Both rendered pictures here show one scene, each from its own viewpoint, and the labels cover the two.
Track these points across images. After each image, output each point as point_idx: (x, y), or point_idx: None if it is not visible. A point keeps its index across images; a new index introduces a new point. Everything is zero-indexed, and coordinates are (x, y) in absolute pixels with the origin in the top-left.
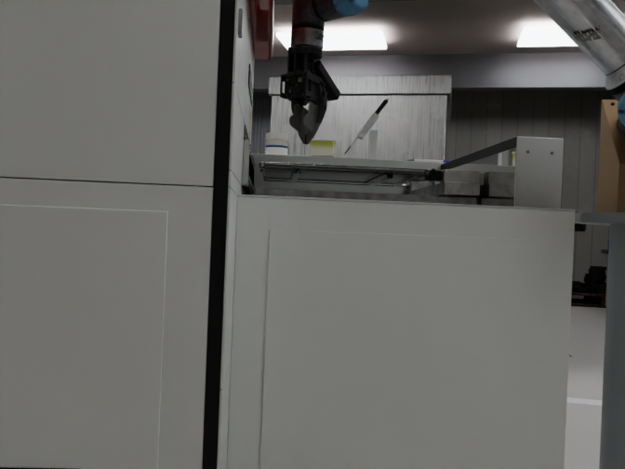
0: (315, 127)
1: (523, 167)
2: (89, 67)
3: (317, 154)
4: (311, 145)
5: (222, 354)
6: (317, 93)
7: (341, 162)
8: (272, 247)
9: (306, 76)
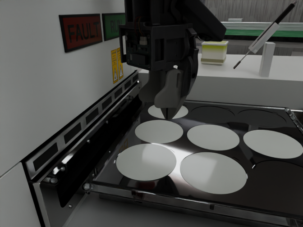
0: (179, 103)
1: None
2: None
3: (208, 58)
4: (202, 49)
5: None
6: (181, 52)
7: (228, 82)
8: None
9: (151, 37)
